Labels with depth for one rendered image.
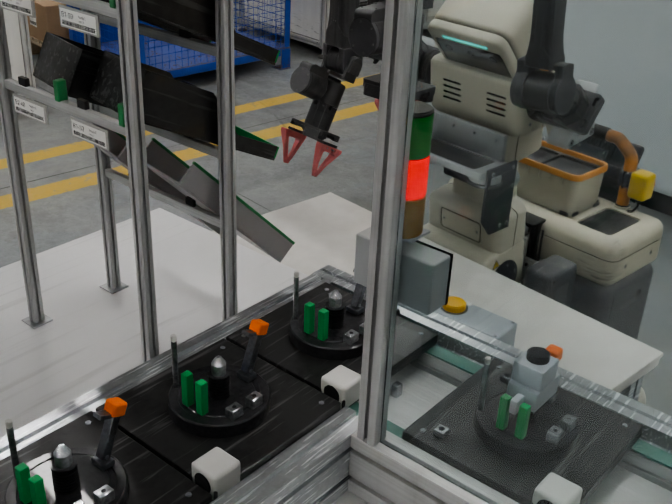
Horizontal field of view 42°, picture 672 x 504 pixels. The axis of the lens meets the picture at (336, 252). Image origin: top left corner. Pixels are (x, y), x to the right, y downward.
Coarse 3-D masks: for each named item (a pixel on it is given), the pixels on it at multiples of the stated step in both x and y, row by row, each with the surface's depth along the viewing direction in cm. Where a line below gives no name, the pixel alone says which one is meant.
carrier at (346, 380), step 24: (336, 288) 150; (288, 312) 142; (312, 312) 132; (336, 312) 134; (360, 312) 139; (240, 336) 136; (264, 336) 136; (288, 336) 136; (312, 336) 133; (336, 336) 133; (360, 336) 134; (264, 360) 131; (288, 360) 130; (312, 360) 131; (336, 360) 131; (360, 360) 131; (312, 384) 126; (336, 384) 122
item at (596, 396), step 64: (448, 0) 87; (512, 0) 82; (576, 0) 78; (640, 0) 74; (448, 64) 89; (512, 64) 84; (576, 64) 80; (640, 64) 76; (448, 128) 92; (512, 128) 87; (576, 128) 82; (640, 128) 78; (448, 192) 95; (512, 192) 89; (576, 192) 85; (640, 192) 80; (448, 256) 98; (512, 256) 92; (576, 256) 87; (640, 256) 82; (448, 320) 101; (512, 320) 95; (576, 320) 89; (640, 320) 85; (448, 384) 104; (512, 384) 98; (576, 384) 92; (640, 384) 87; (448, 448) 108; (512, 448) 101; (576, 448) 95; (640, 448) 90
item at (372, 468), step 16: (368, 448) 116; (384, 448) 115; (352, 464) 119; (368, 464) 117; (384, 464) 115; (400, 464) 113; (416, 464) 112; (352, 480) 121; (368, 480) 118; (384, 480) 116; (400, 480) 114; (416, 480) 112; (432, 480) 110; (368, 496) 119; (384, 496) 118; (400, 496) 115; (416, 496) 113; (432, 496) 112; (448, 496) 109; (464, 496) 108
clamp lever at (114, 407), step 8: (112, 400) 104; (120, 400) 104; (104, 408) 104; (112, 408) 103; (120, 408) 104; (96, 416) 102; (104, 416) 102; (112, 416) 103; (104, 424) 104; (112, 424) 104; (104, 432) 104; (112, 432) 104; (104, 440) 104; (112, 440) 105; (104, 448) 104; (104, 456) 105
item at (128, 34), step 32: (128, 0) 109; (224, 0) 122; (0, 32) 133; (128, 32) 111; (224, 32) 124; (0, 64) 134; (128, 64) 113; (224, 64) 126; (0, 96) 137; (128, 96) 115; (224, 96) 128; (128, 128) 118; (224, 128) 131; (96, 160) 156; (128, 160) 120; (224, 160) 133; (224, 192) 136; (224, 224) 139; (32, 256) 151; (224, 256) 142; (32, 288) 153; (224, 288) 144; (32, 320) 157
